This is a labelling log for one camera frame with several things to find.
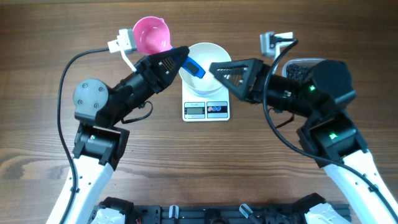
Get right black cable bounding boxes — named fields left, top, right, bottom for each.
left=262, top=39, right=398, bottom=215

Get black beans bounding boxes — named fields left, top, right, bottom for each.
left=286, top=63, right=309, bottom=82

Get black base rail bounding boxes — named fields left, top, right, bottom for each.
left=93, top=203, right=352, bottom=224

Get left black cable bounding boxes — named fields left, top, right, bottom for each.
left=56, top=47, right=110, bottom=224

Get clear plastic container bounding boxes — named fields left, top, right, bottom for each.
left=282, top=58, right=324, bottom=78

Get white bowl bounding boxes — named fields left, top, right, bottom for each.
left=179, top=42, right=231, bottom=95

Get pink scoop blue handle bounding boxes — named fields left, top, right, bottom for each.
left=132, top=16, right=206, bottom=79

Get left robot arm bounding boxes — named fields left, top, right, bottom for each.
left=47, top=46, right=189, bottom=223

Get black cable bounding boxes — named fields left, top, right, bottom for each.
left=262, top=39, right=398, bottom=215
left=56, top=47, right=110, bottom=224

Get white digital kitchen scale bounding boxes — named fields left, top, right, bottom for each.
left=182, top=83, right=230, bottom=122

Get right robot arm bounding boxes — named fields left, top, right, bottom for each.
left=210, top=58, right=397, bottom=223

